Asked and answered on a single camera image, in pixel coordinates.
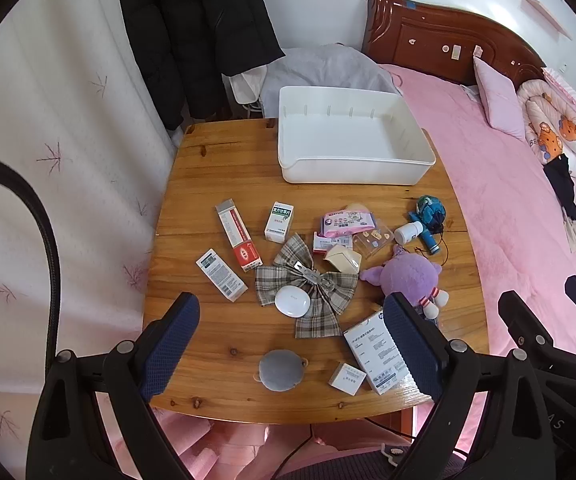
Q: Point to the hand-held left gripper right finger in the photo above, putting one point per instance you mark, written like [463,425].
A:
[413,345]

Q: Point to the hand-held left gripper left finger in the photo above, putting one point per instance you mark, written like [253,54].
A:
[168,345]

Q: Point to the white blue box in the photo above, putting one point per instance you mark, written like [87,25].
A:
[373,350]

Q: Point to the purple plush toy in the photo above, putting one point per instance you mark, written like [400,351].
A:
[410,275]

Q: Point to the small white box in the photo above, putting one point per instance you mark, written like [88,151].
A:
[347,379]

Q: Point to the grey white barcode box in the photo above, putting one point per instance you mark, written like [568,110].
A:
[220,275]

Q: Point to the plaid fabric bow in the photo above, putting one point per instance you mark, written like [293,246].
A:
[318,317]

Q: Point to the clear sticker pack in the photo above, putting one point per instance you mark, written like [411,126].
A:
[374,240]

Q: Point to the white pill bottle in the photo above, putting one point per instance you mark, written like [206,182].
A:
[408,233]

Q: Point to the beige paper box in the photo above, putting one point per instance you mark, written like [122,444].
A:
[340,259]

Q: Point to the grey round pouch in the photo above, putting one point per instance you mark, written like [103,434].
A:
[280,369]

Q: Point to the white oval case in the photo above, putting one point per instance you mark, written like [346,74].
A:
[292,301]

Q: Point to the long red white box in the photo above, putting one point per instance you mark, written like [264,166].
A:
[235,232]

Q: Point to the small red white packet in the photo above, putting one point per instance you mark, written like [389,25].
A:
[330,242]

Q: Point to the pink wipes pack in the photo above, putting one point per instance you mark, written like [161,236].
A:
[345,222]

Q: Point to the beige round compact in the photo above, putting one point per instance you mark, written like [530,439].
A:
[355,207]

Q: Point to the green white medicine box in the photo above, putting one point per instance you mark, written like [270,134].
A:
[279,222]

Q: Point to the white plastic storage bin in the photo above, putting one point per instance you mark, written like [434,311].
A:
[348,170]

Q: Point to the pink bed blanket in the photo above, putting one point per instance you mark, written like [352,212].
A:
[508,220]

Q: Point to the dark clothes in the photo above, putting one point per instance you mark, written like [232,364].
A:
[560,180]

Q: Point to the pink fleece cloth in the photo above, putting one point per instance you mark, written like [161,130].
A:
[228,450]

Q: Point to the bear print quilt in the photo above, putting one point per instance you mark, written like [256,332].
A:
[553,135]

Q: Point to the pink pillow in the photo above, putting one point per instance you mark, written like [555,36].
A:
[500,100]

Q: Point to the white curtain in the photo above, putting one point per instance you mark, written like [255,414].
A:
[68,110]

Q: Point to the white chair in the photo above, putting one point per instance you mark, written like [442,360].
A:
[245,87]

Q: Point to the grey cloth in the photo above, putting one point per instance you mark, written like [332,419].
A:
[318,67]

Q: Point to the brown wooden headboard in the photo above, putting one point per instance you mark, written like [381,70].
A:
[418,30]

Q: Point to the black puffer jacket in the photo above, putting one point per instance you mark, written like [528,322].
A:
[193,25]

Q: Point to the pale wall shelf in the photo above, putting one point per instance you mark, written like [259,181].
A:
[543,10]

